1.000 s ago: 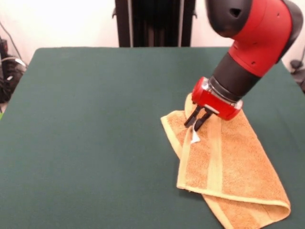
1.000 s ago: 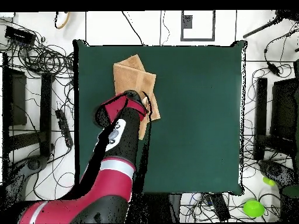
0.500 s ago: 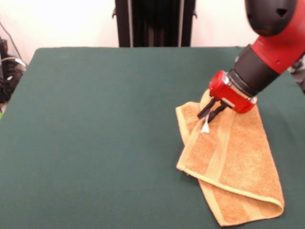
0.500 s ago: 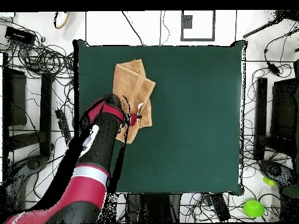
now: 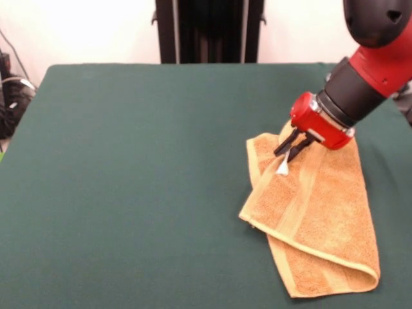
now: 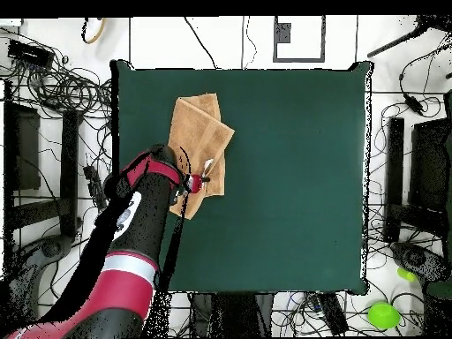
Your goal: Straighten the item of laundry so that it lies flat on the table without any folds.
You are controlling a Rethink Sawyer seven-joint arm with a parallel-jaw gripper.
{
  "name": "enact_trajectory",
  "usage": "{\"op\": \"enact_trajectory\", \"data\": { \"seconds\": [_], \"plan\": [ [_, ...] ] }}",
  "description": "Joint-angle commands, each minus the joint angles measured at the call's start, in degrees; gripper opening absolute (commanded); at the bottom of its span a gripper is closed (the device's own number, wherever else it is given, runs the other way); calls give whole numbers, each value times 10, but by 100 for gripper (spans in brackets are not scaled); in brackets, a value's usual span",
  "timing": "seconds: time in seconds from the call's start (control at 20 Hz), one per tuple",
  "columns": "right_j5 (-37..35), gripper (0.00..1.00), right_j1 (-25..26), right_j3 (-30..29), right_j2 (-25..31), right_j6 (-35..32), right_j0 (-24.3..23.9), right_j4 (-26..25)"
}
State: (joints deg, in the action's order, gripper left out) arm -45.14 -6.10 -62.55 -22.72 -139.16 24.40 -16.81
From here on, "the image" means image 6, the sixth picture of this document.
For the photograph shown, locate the orange terry towel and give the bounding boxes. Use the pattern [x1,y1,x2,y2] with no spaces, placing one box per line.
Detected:
[167,92,236,221]

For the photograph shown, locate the dark green table cloth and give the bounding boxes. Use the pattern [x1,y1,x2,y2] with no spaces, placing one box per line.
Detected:
[109,59,372,297]

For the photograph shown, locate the long black power strip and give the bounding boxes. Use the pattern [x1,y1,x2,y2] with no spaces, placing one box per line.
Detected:
[82,164,109,209]

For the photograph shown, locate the grey wheeled stand base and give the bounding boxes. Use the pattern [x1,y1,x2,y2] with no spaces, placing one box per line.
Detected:
[6,234,75,338]

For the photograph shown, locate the dark grey floor plate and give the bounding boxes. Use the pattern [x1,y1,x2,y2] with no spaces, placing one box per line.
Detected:
[275,22,292,44]

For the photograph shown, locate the wide black power strip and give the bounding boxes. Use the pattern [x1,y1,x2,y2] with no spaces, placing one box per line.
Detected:
[310,292,349,336]

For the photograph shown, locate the black hub box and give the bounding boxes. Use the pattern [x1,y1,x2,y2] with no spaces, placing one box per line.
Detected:
[7,38,56,69]

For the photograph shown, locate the dark grey stand base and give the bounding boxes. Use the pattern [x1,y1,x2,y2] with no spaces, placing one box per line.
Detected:
[389,241,452,283]

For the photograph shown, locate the small green object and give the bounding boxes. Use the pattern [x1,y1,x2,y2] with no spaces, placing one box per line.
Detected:
[396,267,418,283]

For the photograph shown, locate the bright green ball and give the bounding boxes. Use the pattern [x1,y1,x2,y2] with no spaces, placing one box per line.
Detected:
[366,301,402,331]

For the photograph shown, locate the black tripod leg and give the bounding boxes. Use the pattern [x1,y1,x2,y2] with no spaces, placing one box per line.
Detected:
[366,14,452,59]

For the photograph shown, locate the black metal stand frame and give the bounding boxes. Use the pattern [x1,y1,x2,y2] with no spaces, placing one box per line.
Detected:
[384,89,452,245]
[3,79,84,239]

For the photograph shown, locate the black robot pedestal frame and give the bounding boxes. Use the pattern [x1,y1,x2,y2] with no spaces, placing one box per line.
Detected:
[190,291,275,338]

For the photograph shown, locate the tan cord loop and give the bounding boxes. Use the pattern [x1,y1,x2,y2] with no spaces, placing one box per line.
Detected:
[81,17,106,44]

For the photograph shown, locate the grey square floor frame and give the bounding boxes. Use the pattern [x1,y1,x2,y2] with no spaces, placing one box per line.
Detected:
[272,15,327,64]

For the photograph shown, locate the tangled black cables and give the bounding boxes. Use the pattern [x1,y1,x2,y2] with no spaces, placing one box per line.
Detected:
[0,27,114,121]

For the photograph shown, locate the black power adapter with cable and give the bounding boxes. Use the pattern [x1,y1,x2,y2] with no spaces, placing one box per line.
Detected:
[398,45,446,117]

